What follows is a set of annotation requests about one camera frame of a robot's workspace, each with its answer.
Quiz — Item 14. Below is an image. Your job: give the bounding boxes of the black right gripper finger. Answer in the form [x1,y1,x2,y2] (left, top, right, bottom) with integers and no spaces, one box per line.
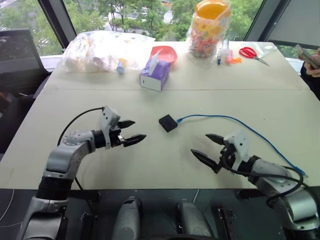
[190,148,223,175]
[205,133,226,146]

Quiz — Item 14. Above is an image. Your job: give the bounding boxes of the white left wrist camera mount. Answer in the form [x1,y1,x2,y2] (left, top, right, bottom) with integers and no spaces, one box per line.
[99,105,121,150]

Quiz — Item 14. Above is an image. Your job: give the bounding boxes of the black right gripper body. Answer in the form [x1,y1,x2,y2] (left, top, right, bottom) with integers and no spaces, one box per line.
[216,145,237,171]

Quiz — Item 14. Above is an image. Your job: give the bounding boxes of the blue glue bottle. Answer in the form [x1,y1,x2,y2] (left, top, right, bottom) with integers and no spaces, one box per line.
[116,58,126,75]

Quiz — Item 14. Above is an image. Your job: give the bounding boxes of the red plastic bowl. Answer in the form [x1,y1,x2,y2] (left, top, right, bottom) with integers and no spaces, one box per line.
[150,45,178,64]

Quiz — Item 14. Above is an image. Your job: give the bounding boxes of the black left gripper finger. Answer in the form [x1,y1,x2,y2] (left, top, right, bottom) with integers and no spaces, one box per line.
[122,134,147,148]
[117,119,136,130]

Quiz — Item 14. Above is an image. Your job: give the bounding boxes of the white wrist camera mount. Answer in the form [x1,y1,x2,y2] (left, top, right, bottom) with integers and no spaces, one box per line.
[223,128,250,172]
[99,105,121,150]

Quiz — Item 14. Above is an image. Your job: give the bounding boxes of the bystander hand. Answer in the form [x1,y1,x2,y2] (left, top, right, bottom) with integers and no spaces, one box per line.
[303,47,320,76]

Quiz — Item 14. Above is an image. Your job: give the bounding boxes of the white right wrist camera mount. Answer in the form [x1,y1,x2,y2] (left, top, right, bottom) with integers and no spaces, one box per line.
[223,128,250,172]

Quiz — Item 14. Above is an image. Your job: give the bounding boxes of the clear bag of white items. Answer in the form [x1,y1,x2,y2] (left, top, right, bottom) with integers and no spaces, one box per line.
[56,30,156,75]

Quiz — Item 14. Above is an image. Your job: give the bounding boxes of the dark rounded robot leg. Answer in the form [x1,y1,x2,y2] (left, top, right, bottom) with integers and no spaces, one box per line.
[176,198,213,238]
[115,196,143,240]

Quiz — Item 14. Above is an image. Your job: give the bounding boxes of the purple tissue box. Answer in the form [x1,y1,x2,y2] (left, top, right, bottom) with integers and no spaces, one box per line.
[139,51,172,92]

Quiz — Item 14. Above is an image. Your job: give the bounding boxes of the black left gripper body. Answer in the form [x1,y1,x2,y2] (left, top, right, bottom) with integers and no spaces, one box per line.
[109,121,127,148]

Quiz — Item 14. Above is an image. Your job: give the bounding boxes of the blue cable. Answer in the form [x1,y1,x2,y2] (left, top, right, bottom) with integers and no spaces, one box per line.
[176,114,309,178]

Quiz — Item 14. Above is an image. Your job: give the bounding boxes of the jar of colourful candy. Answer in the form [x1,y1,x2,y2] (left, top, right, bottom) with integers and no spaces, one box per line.
[186,0,232,64]

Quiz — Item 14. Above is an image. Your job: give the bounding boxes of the smartphone in patterned case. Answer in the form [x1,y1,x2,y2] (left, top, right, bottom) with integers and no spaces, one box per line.
[293,43,320,70]

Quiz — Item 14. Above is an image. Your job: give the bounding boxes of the small black adapter box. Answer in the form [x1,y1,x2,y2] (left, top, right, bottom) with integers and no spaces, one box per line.
[158,114,180,133]

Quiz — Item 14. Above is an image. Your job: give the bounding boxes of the bystander dark sleeve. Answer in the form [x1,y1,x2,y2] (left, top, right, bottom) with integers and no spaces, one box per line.
[299,61,320,102]

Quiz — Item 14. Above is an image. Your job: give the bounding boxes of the red-handled scissors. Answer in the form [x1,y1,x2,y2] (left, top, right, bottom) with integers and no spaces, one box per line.
[238,46,271,67]

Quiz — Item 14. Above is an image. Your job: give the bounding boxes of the black office chair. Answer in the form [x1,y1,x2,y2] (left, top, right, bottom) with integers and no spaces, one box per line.
[0,27,52,155]

